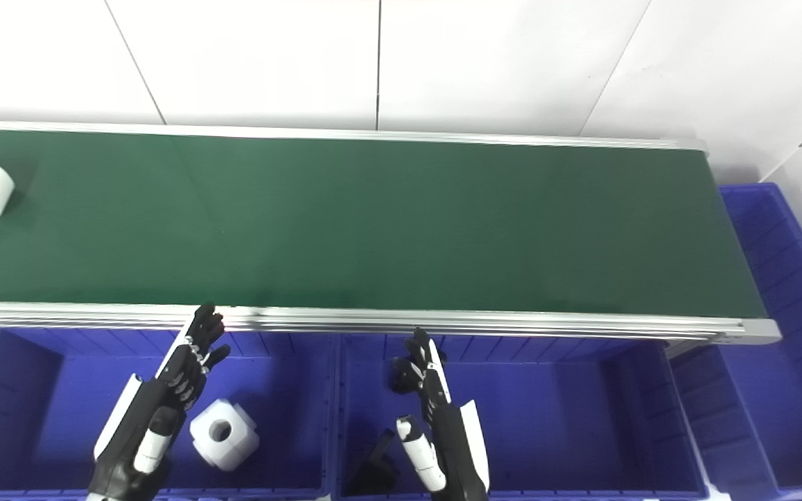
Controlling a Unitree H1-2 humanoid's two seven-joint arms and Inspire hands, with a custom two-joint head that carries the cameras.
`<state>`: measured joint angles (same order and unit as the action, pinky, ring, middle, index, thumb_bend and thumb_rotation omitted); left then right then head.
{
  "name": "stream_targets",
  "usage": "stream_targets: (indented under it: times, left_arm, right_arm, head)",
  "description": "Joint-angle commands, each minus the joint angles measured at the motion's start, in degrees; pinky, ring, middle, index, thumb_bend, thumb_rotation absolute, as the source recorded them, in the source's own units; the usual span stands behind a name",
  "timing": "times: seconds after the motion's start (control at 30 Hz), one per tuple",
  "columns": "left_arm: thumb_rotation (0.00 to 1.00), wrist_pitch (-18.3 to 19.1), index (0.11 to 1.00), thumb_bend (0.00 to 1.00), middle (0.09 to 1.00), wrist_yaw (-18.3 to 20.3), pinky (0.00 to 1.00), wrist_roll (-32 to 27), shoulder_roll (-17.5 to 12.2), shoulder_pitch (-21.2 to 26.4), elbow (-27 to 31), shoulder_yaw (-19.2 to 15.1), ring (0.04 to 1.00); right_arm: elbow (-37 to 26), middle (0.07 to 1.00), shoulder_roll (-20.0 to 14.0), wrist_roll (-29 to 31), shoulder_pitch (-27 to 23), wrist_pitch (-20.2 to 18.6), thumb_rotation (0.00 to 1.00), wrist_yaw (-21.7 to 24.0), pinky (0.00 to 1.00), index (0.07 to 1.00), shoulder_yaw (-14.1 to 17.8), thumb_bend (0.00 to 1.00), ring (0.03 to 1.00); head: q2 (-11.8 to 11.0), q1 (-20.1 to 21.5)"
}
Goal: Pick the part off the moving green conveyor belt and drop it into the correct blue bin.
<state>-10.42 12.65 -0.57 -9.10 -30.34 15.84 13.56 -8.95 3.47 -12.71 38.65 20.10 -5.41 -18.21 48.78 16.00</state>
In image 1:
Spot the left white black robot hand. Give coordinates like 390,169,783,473
88,303,232,501

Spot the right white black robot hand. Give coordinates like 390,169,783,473
391,328,491,501

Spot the black plastic part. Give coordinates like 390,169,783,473
349,430,402,496

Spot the blue plastic bin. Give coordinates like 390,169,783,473
669,182,802,501
0,327,338,501
331,333,711,501

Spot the green conveyor belt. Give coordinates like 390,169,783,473
0,120,783,347
0,129,769,321

